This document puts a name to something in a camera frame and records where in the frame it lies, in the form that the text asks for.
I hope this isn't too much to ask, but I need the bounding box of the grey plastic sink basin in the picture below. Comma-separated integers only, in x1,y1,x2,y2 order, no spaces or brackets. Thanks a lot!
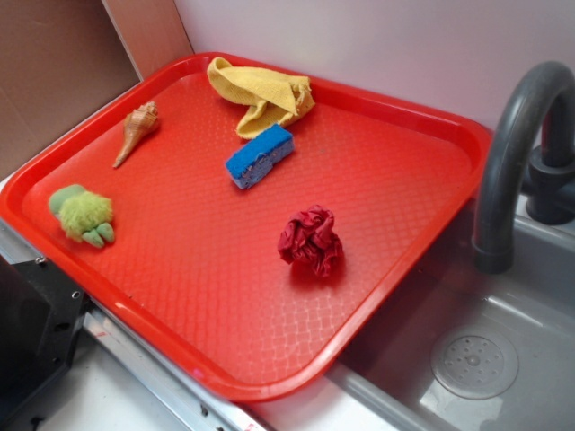
325,190,575,431

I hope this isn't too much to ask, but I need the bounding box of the grey curved faucet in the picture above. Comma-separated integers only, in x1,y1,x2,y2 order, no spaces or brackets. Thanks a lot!
472,61,574,274

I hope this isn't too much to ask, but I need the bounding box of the red plastic tray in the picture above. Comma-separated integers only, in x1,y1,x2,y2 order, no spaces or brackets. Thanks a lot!
1,53,491,402

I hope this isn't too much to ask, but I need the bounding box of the crumpled red paper ball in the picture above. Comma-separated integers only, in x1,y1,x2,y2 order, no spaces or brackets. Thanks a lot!
277,205,343,277

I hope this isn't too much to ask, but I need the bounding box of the brown cardboard panel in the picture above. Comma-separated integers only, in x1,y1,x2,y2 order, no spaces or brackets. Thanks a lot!
1,1,193,178

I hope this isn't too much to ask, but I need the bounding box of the blue sponge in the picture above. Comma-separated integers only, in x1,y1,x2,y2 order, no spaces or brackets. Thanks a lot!
226,125,295,189

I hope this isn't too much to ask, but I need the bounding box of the brown conch seashell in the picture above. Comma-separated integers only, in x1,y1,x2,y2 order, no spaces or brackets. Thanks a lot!
112,101,160,169

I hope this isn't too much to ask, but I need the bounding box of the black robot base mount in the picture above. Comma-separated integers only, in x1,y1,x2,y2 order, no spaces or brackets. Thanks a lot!
1,259,86,427

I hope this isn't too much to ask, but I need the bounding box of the green fuzzy plush toy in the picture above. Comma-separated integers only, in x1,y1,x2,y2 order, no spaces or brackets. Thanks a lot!
49,184,115,249

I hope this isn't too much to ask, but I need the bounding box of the silver metal rail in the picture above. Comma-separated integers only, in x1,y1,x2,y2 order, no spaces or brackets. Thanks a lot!
1,224,271,430

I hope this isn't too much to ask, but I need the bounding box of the round sink drain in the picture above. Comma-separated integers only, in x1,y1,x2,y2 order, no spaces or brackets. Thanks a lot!
430,325,519,400

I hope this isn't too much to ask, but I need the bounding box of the yellow cloth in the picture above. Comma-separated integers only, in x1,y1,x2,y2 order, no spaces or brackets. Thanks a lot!
207,57,315,140

